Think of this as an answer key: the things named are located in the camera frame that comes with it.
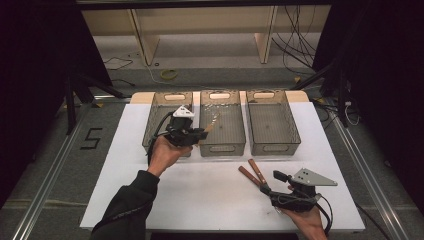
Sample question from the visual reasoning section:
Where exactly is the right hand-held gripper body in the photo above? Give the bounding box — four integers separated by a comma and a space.
268, 167, 338, 213

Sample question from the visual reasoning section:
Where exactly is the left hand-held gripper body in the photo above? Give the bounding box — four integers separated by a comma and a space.
164, 105, 201, 148

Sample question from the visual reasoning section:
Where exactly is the smoky clear plastic bin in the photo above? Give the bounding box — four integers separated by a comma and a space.
142, 91, 194, 158
245, 89, 302, 157
198, 89, 247, 158

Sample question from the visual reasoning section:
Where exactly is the person's right hand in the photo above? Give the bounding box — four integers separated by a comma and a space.
279, 205, 329, 240

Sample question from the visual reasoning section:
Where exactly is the person's left hand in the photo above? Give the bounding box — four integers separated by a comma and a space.
147, 134, 194, 178

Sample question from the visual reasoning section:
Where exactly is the yellow tape roll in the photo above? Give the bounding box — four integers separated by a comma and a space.
160, 68, 179, 81

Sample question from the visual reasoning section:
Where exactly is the white table sheet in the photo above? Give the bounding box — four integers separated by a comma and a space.
79, 101, 366, 233

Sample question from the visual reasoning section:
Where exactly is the beige wooden table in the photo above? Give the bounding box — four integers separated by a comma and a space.
81, 4, 331, 66

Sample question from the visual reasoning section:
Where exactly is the black metal stand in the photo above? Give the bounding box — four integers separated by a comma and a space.
289, 59, 351, 128
64, 71, 126, 136

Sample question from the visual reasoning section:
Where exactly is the black curtain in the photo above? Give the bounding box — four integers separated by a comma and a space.
0, 0, 113, 208
313, 0, 424, 208

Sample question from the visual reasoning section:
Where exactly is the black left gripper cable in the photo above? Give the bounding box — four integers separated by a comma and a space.
145, 111, 175, 165

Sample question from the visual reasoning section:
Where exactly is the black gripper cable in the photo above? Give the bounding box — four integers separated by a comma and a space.
314, 194, 334, 236
145, 111, 175, 165

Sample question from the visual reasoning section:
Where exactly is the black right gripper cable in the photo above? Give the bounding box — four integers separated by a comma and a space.
314, 194, 334, 236

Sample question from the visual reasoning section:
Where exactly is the white floor cable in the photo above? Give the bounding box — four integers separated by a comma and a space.
141, 54, 201, 88

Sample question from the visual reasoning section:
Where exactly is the long aluminium rail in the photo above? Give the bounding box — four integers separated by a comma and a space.
11, 103, 96, 240
328, 99, 411, 240

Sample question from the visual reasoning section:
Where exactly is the thin black floor cable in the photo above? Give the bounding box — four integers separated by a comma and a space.
111, 78, 137, 88
103, 56, 134, 72

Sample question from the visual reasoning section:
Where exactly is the short aluminium rail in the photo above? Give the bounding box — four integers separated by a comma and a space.
93, 94, 133, 104

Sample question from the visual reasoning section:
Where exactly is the white looped cable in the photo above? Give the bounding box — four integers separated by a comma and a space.
344, 101, 361, 127

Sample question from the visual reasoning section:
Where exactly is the black cable bundle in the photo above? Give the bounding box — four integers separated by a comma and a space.
271, 4, 318, 76

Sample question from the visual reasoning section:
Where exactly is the black frame bar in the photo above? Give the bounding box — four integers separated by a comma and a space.
75, 0, 334, 10

